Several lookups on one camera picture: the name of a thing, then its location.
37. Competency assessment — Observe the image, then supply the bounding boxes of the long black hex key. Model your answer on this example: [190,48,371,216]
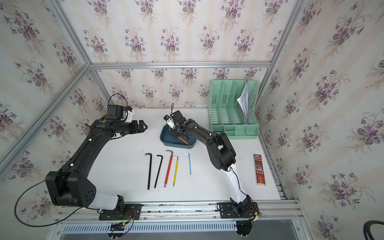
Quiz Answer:
[145,153,153,190]

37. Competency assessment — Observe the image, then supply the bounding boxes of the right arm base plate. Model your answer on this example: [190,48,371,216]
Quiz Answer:
[217,201,260,219]

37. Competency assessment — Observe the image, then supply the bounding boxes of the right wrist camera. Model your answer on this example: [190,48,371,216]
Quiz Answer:
[164,115,175,129]

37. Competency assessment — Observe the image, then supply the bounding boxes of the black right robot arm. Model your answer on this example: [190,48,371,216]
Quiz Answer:
[164,111,254,210]

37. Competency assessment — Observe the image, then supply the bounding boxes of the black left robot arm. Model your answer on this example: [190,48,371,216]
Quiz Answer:
[46,119,148,214]

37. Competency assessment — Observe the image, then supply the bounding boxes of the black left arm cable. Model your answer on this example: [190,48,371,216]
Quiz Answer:
[13,176,88,228]

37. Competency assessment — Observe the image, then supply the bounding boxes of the aluminium rail frame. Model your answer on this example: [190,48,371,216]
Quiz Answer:
[45,200,313,240]

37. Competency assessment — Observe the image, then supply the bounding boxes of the yellow hex key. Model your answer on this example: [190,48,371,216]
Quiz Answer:
[173,156,179,187]

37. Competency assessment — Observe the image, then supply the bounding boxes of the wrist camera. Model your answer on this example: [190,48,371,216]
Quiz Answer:
[164,115,175,129]
[105,105,134,123]

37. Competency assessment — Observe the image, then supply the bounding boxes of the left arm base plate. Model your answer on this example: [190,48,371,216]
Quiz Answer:
[98,204,143,221]

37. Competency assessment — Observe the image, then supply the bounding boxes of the red hex key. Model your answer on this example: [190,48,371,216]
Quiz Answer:
[164,150,174,188]

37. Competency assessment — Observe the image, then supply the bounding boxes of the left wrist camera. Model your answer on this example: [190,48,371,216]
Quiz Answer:
[105,105,134,123]

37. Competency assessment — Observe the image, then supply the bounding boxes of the papers in file organizer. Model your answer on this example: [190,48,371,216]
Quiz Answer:
[237,80,249,124]

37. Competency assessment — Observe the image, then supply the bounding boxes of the red flat package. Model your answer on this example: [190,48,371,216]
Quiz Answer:
[253,154,266,187]

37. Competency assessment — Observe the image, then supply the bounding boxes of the small circuit board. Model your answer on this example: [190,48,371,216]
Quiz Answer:
[110,222,126,232]

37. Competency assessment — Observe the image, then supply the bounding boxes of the short black hex key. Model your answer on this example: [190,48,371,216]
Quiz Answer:
[154,155,164,188]

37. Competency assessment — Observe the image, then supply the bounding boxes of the teal plastic storage box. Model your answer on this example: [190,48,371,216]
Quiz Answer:
[160,125,197,149]

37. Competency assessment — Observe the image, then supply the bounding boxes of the blue hex key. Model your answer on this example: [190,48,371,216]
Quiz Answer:
[185,153,192,176]

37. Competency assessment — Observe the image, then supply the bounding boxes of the green mesh file organizer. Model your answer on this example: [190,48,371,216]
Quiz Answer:
[208,80,259,140]

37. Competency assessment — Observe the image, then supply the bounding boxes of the orange hex key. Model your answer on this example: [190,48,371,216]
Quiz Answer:
[178,137,190,146]

